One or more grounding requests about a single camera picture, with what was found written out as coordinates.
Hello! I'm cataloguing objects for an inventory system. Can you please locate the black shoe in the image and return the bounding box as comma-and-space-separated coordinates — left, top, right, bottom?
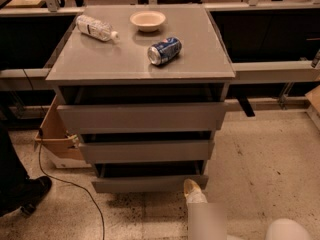
0, 176, 52, 216

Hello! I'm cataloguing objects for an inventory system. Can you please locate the grey drawer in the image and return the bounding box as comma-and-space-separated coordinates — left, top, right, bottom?
92, 160, 209, 193
57, 102, 226, 134
79, 140, 214, 164

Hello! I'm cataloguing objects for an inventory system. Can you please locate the grey metal railing frame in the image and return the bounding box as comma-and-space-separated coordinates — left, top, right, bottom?
1, 0, 319, 115

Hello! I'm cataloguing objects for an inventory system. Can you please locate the white paper bowl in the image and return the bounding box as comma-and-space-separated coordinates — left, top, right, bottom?
130, 11, 166, 32

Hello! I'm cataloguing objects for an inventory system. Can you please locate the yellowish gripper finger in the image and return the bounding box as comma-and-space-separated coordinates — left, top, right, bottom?
183, 179, 202, 197

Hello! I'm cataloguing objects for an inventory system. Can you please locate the grey drawer cabinet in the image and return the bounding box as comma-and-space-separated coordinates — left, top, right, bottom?
47, 5, 235, 179

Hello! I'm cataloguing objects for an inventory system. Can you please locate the grey bottom drawer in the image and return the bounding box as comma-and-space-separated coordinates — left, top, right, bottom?
92, 160, 209, 193

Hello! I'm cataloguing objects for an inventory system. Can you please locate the grey middle drawer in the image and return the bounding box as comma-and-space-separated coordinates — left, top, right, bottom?
79, 140, 214, 164

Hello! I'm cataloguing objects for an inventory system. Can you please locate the black floor cable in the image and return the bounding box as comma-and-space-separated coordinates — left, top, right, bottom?
21, 68, 106, 240

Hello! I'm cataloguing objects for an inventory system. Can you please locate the blue soda can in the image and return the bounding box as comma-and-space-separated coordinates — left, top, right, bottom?
147, 37, 182, 66

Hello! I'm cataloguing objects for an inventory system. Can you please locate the brown cardboard box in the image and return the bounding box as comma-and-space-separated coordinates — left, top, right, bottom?
35, 97, 91, 169

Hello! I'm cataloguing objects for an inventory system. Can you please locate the grey top drawer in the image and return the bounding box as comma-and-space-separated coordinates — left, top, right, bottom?
57, 102, 226, 134

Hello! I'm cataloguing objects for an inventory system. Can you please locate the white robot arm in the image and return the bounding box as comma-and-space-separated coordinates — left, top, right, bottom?
184, 179, 313, 240

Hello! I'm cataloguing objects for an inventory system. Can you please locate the dark trouser leg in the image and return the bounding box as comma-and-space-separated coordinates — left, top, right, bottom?
0, 122, 28, 194

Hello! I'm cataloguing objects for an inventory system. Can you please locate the clear plastic water bottle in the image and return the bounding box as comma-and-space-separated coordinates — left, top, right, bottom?
76, 15, 119, 42

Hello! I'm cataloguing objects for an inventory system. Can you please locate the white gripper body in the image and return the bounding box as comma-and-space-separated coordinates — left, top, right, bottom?
186, 192, 207, 204

